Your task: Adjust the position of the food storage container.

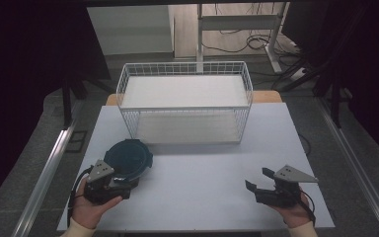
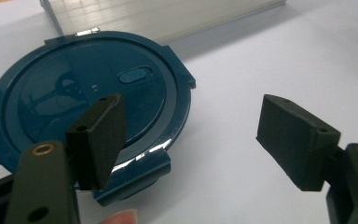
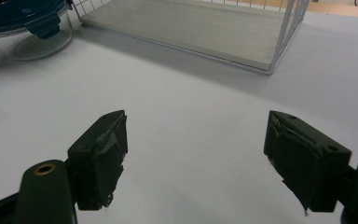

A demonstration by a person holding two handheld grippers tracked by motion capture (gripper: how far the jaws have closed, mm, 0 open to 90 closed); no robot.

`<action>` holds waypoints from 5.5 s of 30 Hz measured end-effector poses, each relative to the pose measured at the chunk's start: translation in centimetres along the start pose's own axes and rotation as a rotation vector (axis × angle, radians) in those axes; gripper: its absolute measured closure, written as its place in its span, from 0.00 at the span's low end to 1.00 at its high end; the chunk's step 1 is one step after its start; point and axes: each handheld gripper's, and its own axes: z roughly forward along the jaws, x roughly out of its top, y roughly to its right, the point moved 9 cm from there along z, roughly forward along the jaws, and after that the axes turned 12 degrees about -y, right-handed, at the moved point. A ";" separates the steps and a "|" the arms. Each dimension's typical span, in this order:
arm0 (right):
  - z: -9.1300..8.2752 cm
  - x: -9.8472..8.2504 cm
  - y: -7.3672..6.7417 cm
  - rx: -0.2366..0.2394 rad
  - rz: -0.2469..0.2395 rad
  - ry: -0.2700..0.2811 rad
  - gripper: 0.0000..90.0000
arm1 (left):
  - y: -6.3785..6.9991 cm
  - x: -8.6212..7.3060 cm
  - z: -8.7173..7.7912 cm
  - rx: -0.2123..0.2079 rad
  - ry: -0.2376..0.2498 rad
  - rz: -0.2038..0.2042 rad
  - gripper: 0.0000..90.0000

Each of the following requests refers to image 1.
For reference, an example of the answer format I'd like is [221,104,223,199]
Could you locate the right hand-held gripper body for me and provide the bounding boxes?
[255,164,319,209]

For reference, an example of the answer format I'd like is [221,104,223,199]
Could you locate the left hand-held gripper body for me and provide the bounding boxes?
[84,159,138,205]

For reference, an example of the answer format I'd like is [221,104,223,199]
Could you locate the dark blue round lidded container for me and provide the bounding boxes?
[103,138,154,182]

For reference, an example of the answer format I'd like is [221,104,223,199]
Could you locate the white wire shelf rack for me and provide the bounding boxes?
[115,60,254,146]

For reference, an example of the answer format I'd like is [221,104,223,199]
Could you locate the person's left hand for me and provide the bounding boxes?
[71,177,124,230]

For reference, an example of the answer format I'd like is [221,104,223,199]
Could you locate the person's right hand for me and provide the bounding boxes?
[267,192,312,229]

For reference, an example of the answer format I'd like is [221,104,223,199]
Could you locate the black metal stand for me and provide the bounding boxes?
[277,58,351,128]
[60,73,116,127]

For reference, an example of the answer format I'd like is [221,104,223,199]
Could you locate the white power strip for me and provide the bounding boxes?
[289,67,308,82]

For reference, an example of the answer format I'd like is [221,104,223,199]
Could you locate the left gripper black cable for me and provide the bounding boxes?
[66,165,95,228]

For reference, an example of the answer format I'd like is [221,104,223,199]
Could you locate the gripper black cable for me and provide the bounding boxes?
[297,189,317,226]
[66,165,95,228]

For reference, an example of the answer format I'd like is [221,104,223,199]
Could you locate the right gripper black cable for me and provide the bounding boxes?
[297,189,317,226]

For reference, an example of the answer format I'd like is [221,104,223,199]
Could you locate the aluminium rail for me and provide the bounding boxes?
[11,118,78,237]
[316,97,379,237]

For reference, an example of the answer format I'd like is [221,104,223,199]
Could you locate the black floor cables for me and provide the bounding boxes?
[200,3,310,91]

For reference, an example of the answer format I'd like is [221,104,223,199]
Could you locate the white metal desk frame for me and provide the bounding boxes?
[195,2,291,74]

